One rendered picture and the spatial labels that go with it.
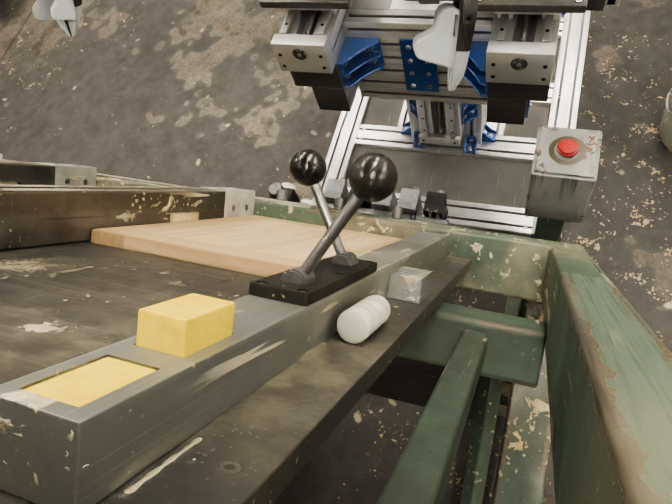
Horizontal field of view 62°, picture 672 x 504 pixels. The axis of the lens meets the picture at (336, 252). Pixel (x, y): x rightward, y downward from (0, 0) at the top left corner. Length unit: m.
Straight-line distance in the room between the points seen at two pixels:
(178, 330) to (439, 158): 1.82
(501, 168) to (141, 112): 1.77
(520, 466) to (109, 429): 0.93
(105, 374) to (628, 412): 0.24
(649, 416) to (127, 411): 0.23
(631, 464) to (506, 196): 1.76
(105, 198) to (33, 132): 2.44
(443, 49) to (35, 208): 0.52
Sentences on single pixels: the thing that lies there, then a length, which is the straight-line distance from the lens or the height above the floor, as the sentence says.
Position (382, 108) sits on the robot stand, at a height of 0.21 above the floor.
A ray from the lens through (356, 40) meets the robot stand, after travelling 1.48.
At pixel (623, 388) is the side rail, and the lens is 0.33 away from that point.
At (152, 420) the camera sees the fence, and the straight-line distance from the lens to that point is 0.28.
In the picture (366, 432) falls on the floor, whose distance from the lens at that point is 1.94.
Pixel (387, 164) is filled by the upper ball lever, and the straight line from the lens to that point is 0.42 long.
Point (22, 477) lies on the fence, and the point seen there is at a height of 1.69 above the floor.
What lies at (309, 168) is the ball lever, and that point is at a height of 1.45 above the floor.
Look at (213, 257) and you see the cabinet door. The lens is 0.73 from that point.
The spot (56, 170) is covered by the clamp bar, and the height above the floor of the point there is 1.02.
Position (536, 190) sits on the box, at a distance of 1.21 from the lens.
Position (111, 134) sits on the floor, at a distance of 2.99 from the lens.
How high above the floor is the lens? 1.89
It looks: 61 degrees down
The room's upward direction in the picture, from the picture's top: 26 degrees counter-clockwise
